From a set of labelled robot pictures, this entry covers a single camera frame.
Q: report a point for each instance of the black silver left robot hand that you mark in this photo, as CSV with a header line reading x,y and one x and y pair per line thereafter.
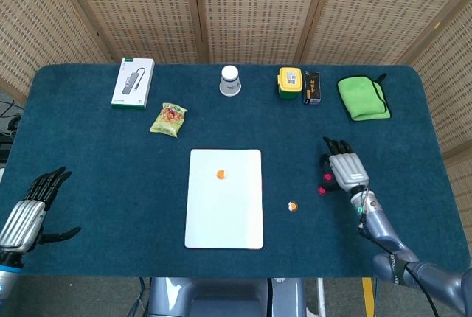
x,y
22,221

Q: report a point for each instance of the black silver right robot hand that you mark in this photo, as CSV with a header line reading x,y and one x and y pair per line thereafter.
x,y
348,171

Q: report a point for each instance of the pink token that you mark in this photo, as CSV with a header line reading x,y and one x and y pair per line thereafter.
x,y
322,191
327,176

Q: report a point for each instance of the orange token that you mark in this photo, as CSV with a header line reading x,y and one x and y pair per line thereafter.
x,y
293,206
221,174

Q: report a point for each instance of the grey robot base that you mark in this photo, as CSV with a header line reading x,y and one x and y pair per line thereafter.
x,y
221,295

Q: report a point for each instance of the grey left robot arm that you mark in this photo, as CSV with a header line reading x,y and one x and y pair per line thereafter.
x,y
5,280

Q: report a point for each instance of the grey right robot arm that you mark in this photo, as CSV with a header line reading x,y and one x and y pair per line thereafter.
x,y
383,228

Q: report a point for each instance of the white rectangular board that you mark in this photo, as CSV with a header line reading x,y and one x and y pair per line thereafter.
x,y
224,214

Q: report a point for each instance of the folded green cloth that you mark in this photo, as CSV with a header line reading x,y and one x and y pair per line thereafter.
x,y
363,97

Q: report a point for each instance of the small black carton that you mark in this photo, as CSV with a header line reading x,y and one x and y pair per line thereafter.
x,y
312,88

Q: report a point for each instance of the dark blue table mat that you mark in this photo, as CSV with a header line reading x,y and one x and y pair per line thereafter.
x,y
110,184

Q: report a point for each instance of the black round device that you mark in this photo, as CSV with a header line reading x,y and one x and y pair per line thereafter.
x,y
15,124

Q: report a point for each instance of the yellow lidded green container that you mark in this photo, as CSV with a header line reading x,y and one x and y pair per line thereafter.
x,y
290,83

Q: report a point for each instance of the yellow floor tape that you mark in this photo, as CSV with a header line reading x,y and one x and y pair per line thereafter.
x,y
368,295

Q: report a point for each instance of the white table leg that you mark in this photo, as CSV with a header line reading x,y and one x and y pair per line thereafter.
x,y
321,295

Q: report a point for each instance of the upside-down white paper cup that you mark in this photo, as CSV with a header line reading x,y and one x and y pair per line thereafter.
x,y
231,81

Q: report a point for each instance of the white USB hub box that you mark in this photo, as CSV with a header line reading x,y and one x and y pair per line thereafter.
x,y
132,83

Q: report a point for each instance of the green snack bag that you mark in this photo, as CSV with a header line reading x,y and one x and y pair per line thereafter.
x,y
169,119

